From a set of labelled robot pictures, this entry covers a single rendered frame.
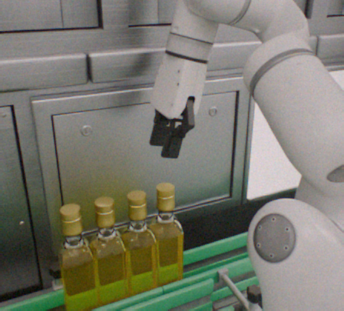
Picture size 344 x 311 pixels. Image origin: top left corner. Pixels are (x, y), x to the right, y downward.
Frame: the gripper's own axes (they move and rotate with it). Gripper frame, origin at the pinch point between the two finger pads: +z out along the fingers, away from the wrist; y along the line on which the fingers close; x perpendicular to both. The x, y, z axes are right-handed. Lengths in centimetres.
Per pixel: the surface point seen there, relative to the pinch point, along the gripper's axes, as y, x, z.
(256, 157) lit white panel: -12.4, 32.2, 5.9
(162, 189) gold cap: 0.7, 1.5, 9.0
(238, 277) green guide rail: 4.0, 23.2, 27.7
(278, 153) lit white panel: -12.4, 39.0, 4.4
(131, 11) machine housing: -16.6, -5.4, -20.2
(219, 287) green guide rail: 4.0, 19.1, 29.8
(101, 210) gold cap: 1.7, -9.6, 12.7
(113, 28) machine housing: -14.7, -8.8, -16.2
